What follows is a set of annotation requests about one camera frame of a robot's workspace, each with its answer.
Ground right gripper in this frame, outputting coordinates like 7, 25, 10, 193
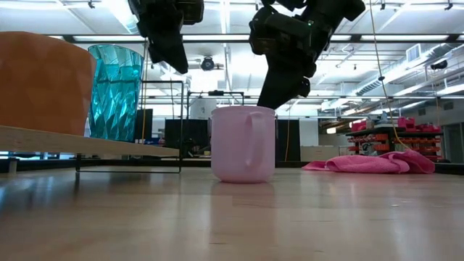
257, 7, 329, 109

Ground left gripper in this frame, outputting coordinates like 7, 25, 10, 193
128, 0, 189, 75

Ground teal faceted plastic tumbler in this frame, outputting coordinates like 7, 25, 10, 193
88, 43, 145, 142

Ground pale pink mug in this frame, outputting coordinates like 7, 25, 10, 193
210, 105, 276, 184

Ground orange mug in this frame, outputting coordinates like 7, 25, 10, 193
0, 30, 97, 137

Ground black monitor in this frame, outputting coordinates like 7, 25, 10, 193
165, 118, 212, 157
134, 108, 154, 141

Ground black rig beam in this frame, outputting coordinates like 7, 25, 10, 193
46, 33, 464, 44

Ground pink microfibre cloth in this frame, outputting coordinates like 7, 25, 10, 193
302, 149, 436, 175

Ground rack with red bins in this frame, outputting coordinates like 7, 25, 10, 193
344, 116, 444, 162

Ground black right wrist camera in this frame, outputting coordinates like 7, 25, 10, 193
249, 16, 278, 55

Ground yellow hanging cable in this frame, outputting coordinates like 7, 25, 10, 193
368, 0, 410, 150
140, 36, 152, 143

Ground wooden shelf with black frame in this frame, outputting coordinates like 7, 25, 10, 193
0, 80, 185, 174

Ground black metal table frame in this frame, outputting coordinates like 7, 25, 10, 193
0, 156, 309, 173

